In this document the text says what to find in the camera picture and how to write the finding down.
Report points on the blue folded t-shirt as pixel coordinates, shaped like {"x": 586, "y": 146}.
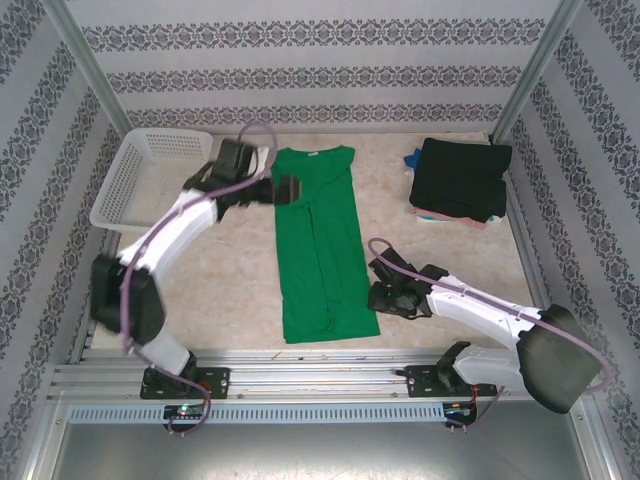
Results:
{"x": 412, "y": 159}

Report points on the aluminium frame post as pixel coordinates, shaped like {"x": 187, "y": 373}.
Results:
{"x": 535, "y": 65}
{"x": 90, "y": 65}

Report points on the grey metal shelf panel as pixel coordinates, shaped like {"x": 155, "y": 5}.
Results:
{"x": 320, "y": 452}

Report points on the small circuit board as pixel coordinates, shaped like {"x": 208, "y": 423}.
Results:
{"x": 185, "y": 411}
{"x": 460, "y": 410}

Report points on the stack of folded clothes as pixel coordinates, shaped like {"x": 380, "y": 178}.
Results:
{"x": 460, "y": 175}

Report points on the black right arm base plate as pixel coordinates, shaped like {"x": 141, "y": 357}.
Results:
{"x": 420, "y": 382}

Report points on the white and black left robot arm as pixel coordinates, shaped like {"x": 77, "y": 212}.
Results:
{"x": 175, "y": 225}

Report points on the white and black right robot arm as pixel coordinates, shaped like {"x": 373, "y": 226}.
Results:
{"x": 475, "y": 305}

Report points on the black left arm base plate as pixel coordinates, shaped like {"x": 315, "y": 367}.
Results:
{"x": 217, "y": 382}

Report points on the pink folded t-shirt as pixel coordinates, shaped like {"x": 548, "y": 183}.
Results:
{"x": 475, "y": 225}

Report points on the white perforated plastic basket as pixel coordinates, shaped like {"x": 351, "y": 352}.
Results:
{"x": 150, "y": 145}

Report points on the green t-shirt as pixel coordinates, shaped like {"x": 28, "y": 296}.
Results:
{"x": 320, "y": 250}

